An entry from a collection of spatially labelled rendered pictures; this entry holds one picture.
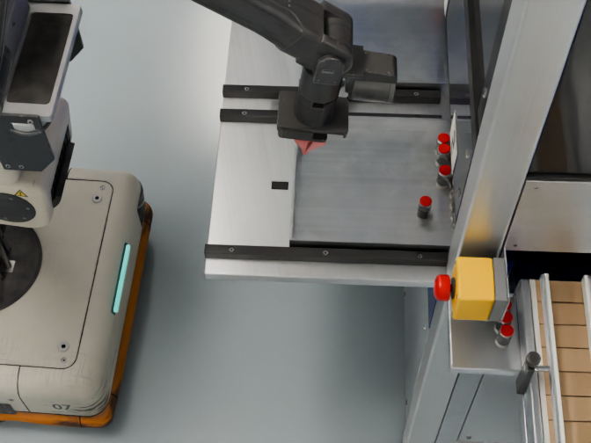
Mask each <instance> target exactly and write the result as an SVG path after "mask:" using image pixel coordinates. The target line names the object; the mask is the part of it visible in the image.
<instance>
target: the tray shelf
mask: <svg viewBox="0 0 591 443"><path fill-rule="evenodd" d="M299 68H300V64H298V63H296V59H295V58H294V57H292V56H290V55H288V54H285V53H283V52H282V51H280V50H279V49H278V48H277V47H276V46H275V45H274V44H273V43H271V42H270V41H268V40H266V39H265V38H263V37H261V36H260V35H258V34H256V33H255V32H253V31H251V30H249V29H247V28H245V27H243V26H241V25H239V24H237V23H235V22H233V21H231V29H230V44H229V52H228V61H227V69H226V77H225V84H241V85H271V86H299ZM271 101H278V99H268V98H223V108H227V109H256V110H270V109H271ZM348 112H349V113H402V114H431V115H441V118H442V119H450V110H449V96H441V103H440V104H415V103H390V104H386V103H377V102H356V101H348ZM294 157H295V141H294V139H286V138H280V137H279V136H278V130H277V123H249V122H221V125H220V133H219V141H218V149H217V157H216V165H215V180H214V188H213V196H212V204H211V212H210V220H209V228H208V243H207V244H230V245H255V246H280V247H289V232H290V217H291V202H292V187H293V172H294ZM272 181H276V182H288V190H275V189H271V188H272ZM439 274H447V266H425V265H377V264H352V263H327V262H303V261H278V260H253V259H228V258H206V260H205V268H204V275H205V279H207V280H249V281H273V282H298V283H322V284H346V285H371V286H394V287H434V280H435V278H436V276H437V275H439Z"/></svg>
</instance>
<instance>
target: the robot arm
mask: <svg viewBox="0 0 591 443"><path fill-rule="evenodd" d="M191 1H193V2H195V3H197V4H199V5H201V6H203V7H205V8H207V9H209V10H211V11H213V12H215V13H217V14H219V15H221V16H223V17H225V18H227V19H229V20H231V21H233V22H235V23H237V24H239V25H241V26H243V27H245V28H247V29H249V30H251V31H253V32H255V33H256V34H258V35H260V36H261V37H263V38H265V39H266V40H268V41H270V42H271V43H273V44H274V45H275V46H276V47H277V48H278V49H279V50H280V51H282V52H283V53H285V54H288V55H290V56H292V57H294V58H295V62H296V63H298V64H300V65H302V66H303V70H302V74H301V78H300V83H299V87H298V92H294V91H280V93H279V98H278V119H277V130H278V136H279V137H280V138H286V139H294V141H295V143H296V144H297V145H298V146H299V148H300V149H301V151H302V154H303V155H307V154H308V153H309V152H311V151H312V150H313V149H316V148H319V147H321V146H324V145H325V144H326V140H327V134H336V135H343V138H346V137H347V133H348V99H350V100H359V101H368V102H377V103H386V104H390V103H391V102H392V99H393V97H394V93H395V89H396V83H397V80H398V71H397V57H396V56H395V55H393V54H384V53H377V52H372V51H367V50H363V46H359V45H353V19H352V17H351V16H350V15H349V14H348V13H347V12H345V11H343V10H341V9H340V8H338V7H337V6H335V5H333V4H330V3H328V2H327V1H325V0H324V1H322V2H321V3H318V2H317V1H315V0H191ZM9 3H10V0H0V114H1V112H2V111H3V108H4V100H5V96H4V94H5V89H6V84H7V80H8V75H9V71H10V66H11V58H12V53H11V50H10V49H9V48H8V47H7V46H6V45H5V41H4V40H5V32H6V25H7V18H8V10H9ZM343 78H345V92H347V94H348V99H347V98H343V97H339V91H340V87H341V84H342V81H343Z"/></svg>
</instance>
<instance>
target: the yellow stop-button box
mask: <svg viewBox="0 0 591 443"><path fill-rule="evenodd" d="M450 284H452V292H450V296H451V300H452V316H453V318H454V319H456V320H479V321H486V320H487V319H488V321H493V322H498V321H500V319H501V317H502V314H503V311H504V309H505V307H506V305H507V301H508V297H507V275H506V262H505V259H504V258H493V259H491V258H470V257H458V258H457V259H456V263H455V266H454V270H453V273H452V277H451V279H450Z"/></svg>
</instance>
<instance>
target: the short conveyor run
mask: <svg viewBox="0 0 591 443"><path fill-rule="evenodd" d="M513 297H514V298H515V306H516V317H517V328H518V339H519V350H520V362H521V371H520V373H519V374H518V375H516V393H517V394H518V404H519V415H520V427H521V438H522V443H591V279H590V275H584V276H583V278H582V280H581V282H578V281H553V280H549V274H548V273H545V274H542V275H541V277H540V280H533V279H530V280H526V279H521V280H519V282H518V285H517V287H516V289H515V292H514V296H513Z"/></svg>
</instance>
